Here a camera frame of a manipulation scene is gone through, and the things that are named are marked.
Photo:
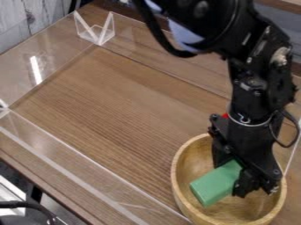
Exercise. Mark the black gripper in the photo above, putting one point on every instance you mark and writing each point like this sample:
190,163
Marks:
249,146

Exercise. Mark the red plush strawberry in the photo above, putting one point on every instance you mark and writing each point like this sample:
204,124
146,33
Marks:
225,115

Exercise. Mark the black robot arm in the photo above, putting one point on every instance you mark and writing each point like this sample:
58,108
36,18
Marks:
228,27

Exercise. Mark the green rectangular block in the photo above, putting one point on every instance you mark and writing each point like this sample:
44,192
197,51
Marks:
214,185

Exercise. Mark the clear acrylic enclosure wall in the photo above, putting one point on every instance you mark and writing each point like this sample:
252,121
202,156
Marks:
97,117

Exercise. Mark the black table leg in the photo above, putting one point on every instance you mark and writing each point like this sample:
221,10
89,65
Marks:
36,194

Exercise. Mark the brown wooden bowl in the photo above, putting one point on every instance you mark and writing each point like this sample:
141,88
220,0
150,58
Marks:
256,210

